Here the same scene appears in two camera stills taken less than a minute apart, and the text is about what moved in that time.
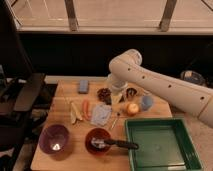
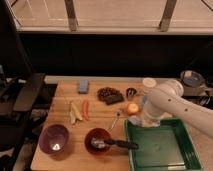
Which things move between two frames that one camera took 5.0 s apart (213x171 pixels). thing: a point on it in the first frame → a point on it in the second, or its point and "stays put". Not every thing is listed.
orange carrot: [85, 109] stays put
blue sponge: [83, 86] stays put
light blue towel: [101, 114] → [143, 121]
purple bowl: [54, 139] stays put
